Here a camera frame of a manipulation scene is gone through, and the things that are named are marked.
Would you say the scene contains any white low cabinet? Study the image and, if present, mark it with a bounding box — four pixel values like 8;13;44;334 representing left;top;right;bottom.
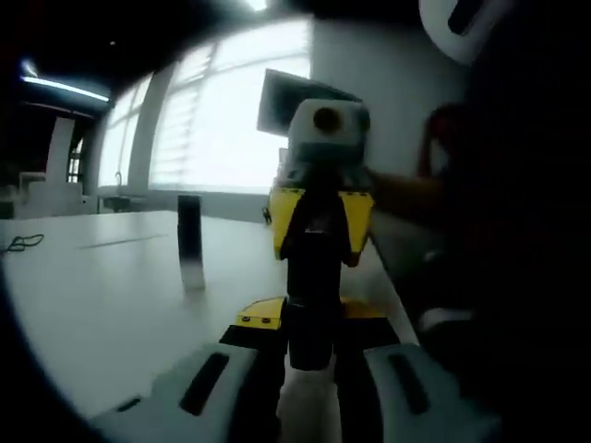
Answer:
18;173;99;218

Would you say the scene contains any frosted black-capped cosmetic bottle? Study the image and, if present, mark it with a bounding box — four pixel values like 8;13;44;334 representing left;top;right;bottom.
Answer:
176;194;207;291

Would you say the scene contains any black cosmetic bottle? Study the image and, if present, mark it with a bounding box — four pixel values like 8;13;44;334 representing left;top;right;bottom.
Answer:
283;298;342;373

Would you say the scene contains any metal sink with faucet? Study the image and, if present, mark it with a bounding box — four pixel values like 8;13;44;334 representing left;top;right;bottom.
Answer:
98;171;139;214

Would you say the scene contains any black cable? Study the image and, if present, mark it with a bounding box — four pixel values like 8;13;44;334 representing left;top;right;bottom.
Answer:
0;233;45;254

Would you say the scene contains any white table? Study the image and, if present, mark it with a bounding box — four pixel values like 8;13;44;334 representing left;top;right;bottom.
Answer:
0;210;421;419

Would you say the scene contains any window with white blinds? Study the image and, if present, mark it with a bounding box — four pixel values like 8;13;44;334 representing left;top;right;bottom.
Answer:
98;18;311;196

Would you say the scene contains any white square pillar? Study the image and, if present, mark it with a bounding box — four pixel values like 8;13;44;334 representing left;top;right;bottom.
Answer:
45;114;76;186

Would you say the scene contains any black wall monitor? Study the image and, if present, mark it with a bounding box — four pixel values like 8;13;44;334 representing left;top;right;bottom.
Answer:
256;68;362;139

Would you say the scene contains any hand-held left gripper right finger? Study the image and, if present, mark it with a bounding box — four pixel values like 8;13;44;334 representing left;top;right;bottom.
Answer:
336;297;465;443

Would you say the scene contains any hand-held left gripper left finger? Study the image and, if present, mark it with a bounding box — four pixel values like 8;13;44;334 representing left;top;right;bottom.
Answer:
150;297;287;443

